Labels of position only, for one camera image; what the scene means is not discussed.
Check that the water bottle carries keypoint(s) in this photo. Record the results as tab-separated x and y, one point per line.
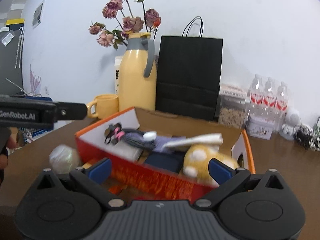
256	94
269	99
281	105

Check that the person's left hand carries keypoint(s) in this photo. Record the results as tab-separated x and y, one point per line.
7	143

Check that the white milk carton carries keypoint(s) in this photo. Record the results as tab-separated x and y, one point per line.
117	63

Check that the black paper bag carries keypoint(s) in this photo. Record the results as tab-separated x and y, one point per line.
188	74

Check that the water bottle right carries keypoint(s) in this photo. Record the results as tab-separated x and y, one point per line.
281	105

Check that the dried pink rose bouquet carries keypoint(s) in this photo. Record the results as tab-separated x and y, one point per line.
127	23

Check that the dark blue fabric item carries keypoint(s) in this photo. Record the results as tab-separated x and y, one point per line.
172	162

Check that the water bottle left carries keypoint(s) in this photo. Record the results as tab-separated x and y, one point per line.
256	94

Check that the water bottle middle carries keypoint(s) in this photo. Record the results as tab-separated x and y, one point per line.
269	99

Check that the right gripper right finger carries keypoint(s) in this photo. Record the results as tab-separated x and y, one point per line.
219	171

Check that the white printed tin box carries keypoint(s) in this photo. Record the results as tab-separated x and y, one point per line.
259	127

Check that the clear nut container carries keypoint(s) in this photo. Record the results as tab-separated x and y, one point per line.
234	104

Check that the white paper towel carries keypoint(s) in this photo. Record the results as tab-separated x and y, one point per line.
211	139

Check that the yellow thermos jug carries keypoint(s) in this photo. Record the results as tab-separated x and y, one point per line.
138	73

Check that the red orange cardboard box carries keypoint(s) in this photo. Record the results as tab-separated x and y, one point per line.
159	172

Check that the yellow white plush toy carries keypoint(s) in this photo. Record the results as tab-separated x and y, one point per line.
197	158

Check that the white jar lid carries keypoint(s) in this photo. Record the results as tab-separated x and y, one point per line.
149	136

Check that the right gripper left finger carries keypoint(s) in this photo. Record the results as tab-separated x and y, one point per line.
100	171

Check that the yellow mug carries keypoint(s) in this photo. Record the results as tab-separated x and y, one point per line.
103	106

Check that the white box in carton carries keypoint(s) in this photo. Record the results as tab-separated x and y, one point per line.
125	151

